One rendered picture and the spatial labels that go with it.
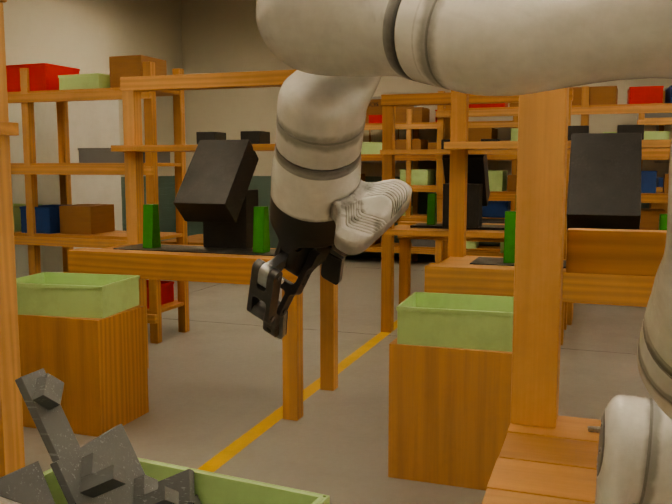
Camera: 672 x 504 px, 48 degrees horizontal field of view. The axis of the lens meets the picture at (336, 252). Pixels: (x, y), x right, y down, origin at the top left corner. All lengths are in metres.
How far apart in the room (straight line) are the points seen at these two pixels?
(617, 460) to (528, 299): 0.90
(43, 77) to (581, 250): 5.61
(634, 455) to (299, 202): 0.35
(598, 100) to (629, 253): 6.62
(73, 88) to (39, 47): 3.79
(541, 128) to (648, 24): 1.13
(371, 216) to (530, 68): 0.22
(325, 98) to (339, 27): 0.09
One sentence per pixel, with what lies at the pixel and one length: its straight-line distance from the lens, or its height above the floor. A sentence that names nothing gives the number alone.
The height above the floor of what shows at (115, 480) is 1.01.
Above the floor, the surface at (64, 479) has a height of 1.01.
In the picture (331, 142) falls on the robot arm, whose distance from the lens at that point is 0.58.
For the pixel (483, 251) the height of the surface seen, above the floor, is 0.24.
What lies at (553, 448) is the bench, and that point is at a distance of 1.52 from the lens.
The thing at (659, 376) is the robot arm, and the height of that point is 1.27.
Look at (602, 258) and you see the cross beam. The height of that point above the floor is 1.22.
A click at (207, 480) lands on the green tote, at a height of 0.95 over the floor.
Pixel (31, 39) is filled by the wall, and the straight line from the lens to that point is 10.24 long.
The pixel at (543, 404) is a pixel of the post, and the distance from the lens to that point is 1.61.
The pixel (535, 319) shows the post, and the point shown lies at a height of 1.10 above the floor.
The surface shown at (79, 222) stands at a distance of 6.61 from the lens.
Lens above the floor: 1.40
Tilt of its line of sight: 6 degrees down
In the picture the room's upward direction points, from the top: straight up
